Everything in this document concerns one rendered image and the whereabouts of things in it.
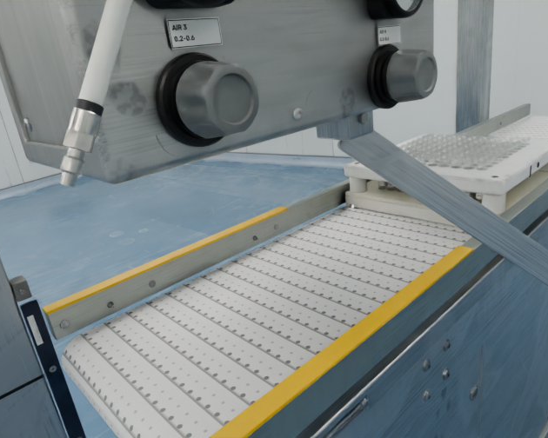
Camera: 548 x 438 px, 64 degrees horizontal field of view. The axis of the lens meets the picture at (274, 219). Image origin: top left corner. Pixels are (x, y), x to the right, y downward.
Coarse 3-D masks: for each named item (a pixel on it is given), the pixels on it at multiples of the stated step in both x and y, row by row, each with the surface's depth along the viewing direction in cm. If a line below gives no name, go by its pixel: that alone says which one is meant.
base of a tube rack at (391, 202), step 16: (528, 176) 67; (544, 176) 66; (368, 192) 70; (384, 192) 69; (400, 192) 68; (512, 192) 62; (528, 192) 61; (368, 208) 69; (384, 208) 67; (400, 208) 65; (416, 208) 63
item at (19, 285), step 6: (18, 276) 44; (12, 282) 43; (18, 282) 42; (24, 282) 43; (12, 288) 42; (18, 288) 42; (24, 288) 43; (18, 294) 43; (24, 294) 43; (30, 294) 43; (18, 300) 43
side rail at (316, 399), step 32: (544, 192) 58; (512, 224) 51; (480, 256) 46; (448, 288) 42; (416, 320) 38; (352, 352) 32; (384, 352) 36; (320, 384) 30; (352, 384) 33; (288, 416) 28
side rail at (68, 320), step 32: (480, 128) 104; (320, 192) 70; (256, 224) 60; (288, 224) 65; (192, 256) 54; (224, 256) 57; (128, 288) 49; (160, 288) 52; (64, 320) 44; (96, 320) 47
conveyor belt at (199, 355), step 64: (512, 128) 113; (256, 256) 58; (320, 256) 56; (384, 256) 54; (128, 320) 47; (192, 320) 46; (256, 320) 44; (320, 320) 43; (128, 384) 37; (192, 384) 36; (256, 384) 35
